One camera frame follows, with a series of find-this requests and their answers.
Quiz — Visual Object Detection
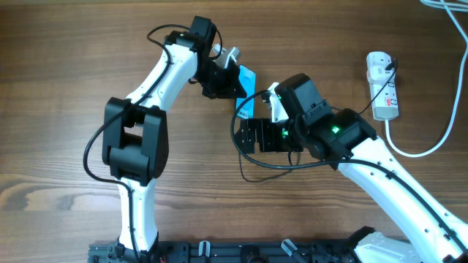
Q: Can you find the blue screen Galaxy smartphone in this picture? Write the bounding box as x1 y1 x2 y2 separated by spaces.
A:
236 65 257 119

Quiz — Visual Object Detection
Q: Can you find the black USB charging cable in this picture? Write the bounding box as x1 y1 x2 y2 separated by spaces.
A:
238 58 399 183

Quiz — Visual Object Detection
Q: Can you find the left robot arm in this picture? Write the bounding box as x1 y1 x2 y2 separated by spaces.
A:
102 16 246 262

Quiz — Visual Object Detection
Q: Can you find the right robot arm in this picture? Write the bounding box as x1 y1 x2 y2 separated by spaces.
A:
230 73 467 262

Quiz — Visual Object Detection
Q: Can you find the white charger plug adapter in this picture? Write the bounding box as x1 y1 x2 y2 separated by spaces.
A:
367 63 395 85

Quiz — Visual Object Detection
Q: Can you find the white power strip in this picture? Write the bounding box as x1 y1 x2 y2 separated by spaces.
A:
366 51 399 121

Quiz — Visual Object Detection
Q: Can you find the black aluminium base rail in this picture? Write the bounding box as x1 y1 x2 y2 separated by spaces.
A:
87 239 366 263

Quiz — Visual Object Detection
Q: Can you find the black left camera cable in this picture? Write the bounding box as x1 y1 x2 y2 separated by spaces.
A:
82 23 224 263

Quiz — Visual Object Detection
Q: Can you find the black camera cable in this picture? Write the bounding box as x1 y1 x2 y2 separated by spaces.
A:
82 23 224 263
230 89 468 253

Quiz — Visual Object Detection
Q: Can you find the white power strip cord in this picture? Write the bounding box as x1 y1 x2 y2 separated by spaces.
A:
384 0 468 159

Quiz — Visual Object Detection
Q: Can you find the black right camera cable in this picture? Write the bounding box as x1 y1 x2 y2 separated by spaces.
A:
230 89 468 253

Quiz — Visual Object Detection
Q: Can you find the white cables top corner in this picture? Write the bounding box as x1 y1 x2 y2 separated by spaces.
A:
418 0 468 14

